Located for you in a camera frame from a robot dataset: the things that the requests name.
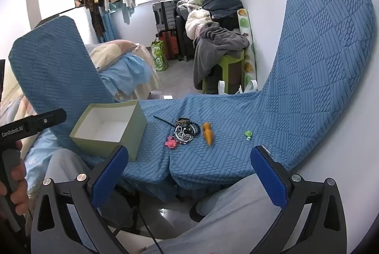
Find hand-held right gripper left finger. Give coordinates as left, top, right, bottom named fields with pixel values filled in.
left=31, top=146, right=129, bottom=254

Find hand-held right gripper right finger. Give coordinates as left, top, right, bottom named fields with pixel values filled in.
left=250, top=146, right=347, bottom=254

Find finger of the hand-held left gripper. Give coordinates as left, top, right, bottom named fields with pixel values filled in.
left=27, top=108, right=67, bottom=133

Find white cardboard box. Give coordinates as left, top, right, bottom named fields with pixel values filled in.
left=69, top=99, right=148, bottom=162

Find black spiral hair tie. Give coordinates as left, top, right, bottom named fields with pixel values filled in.
left=189, top=122, right=202, bottom=138

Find person's left hand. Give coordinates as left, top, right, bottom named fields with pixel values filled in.
left=0, top=140, right=29, bottom=205

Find pastel patterned quilt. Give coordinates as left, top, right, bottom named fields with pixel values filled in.
left=0, top=65, right=39, bottom=154

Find blue textured sofa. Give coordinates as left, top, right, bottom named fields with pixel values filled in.
left=8, top=0, right=376, bottom=204

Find black hair stick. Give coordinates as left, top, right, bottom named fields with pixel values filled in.
left=153, top=115, right=176, bottom=127

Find cream pillow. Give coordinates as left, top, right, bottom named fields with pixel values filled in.
left=86, top=39, right=141, bottom=71

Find light blue bed sheet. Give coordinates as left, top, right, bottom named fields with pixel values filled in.
left=98, top=53, right=162, bottom=101

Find green stool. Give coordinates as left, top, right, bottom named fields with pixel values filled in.
left=202, top=50, right=246, bottom=95

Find green shopping bag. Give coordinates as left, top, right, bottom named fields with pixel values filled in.
left=151, top=39, right=169, bottom=71

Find red suitcase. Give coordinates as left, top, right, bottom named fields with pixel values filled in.
left=160, top=31, right=180, bottom=61

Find grey blanket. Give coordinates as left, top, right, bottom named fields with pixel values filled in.
left=193, top=22, right=251, bottom=90

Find grey storage cases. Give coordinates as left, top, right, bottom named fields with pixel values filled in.
left=152, top=1, right=178, bottom=32

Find black suitcase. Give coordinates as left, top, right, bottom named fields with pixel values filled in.
left=175, top=16, right=196, bottom=61

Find white mat with green dots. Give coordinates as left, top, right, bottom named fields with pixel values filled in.
left=237, top=8, right=257, bottom=92

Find cream duvet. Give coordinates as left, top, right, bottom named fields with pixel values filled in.
left=185, top=10, right=220, bottom=38

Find black cable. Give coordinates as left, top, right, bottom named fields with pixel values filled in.
left=114, top=204, right=165, bottom=254

